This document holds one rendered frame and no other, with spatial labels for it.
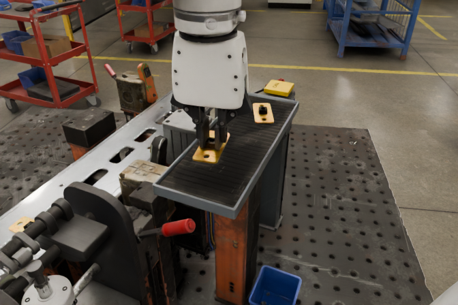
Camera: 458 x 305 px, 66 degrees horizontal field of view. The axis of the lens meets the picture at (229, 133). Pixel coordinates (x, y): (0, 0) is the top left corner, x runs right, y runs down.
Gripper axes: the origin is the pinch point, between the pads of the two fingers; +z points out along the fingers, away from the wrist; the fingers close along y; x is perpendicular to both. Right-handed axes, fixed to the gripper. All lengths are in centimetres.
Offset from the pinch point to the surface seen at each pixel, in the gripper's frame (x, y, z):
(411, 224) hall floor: -123, -79, 124
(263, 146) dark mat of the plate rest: -9.8, -6.6, 7.7
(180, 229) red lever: 11.5, 1.3, 9.1
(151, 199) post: 2.0, 10.7, 13.9
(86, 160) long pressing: -16.6, 37.8, 23.4
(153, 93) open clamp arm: -54, 37, 22
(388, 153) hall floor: -195, -75, 123
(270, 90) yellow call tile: -34.1, -4.2, 7.8
